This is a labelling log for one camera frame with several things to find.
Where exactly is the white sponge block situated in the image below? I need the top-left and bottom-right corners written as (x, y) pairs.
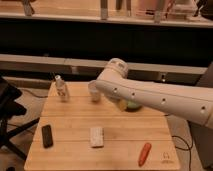
top-left (90, 127), bottom-right (104, 148)

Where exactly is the green bowl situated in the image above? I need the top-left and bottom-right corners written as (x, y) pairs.
top-left (125, 100), bottom-right (141, 111)

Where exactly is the translucent plastic cup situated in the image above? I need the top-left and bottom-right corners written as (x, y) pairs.
top-left (88, 80), bottom-right (101, 102)

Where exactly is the long grey bench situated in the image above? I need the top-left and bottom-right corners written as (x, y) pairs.
top-left (0, 54), bottom-right (207, 84)

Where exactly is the black smartphone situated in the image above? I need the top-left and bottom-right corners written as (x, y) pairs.
top-left (42, 125), bottom-right (53, 148)

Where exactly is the clear plastic water bottle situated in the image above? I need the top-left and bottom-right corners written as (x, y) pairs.
top-left (55, 75), bottom-right (69, 102)

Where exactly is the black chair base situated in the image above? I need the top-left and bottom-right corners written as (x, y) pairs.
top-left (0, 76), bottom-right (39, 160)

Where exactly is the black floor cable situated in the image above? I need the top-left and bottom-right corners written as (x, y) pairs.
top-left (171, 134), bottom-right (194, 171)

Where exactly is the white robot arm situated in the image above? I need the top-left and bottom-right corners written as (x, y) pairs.
top-left (95, 58), bottom-right (213, 129)

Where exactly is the orange carrot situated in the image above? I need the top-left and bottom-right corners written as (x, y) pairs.
top-left (138, 143), bottom-right (152, 167)

